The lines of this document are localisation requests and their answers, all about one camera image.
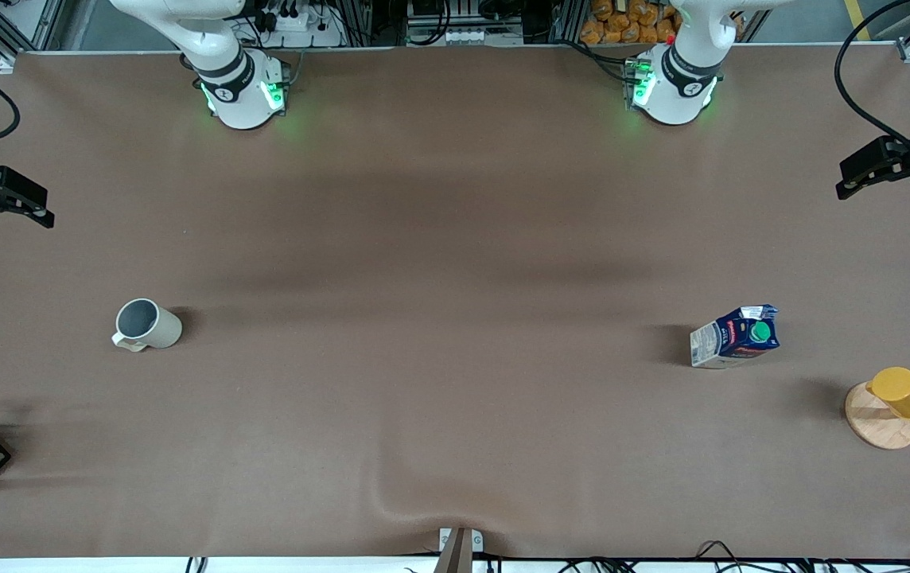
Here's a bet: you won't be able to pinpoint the brown table cover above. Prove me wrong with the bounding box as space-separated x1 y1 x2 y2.
0 44 910 562

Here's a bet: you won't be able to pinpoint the beige ceramic mug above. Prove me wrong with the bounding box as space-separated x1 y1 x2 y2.
111 298 184 353

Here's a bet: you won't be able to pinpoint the wooden mug stand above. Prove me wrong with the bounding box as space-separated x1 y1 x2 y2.
845 380 910 451

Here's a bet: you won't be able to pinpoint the blue white milk carton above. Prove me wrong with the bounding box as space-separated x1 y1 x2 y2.
690 304 780 369

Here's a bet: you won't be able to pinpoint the white power strip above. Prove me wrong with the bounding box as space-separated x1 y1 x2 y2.
260 0 344 47

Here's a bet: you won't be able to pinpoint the yellow plastic cup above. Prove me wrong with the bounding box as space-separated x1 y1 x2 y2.
866 366 910 421

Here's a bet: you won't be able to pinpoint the orange packaged goods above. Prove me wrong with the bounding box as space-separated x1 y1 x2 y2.
581 0 683 45

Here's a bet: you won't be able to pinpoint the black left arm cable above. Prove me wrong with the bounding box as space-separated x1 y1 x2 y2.
834 0 910 156

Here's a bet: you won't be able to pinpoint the white connector block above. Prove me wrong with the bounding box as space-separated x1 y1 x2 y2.
406 26 478 45

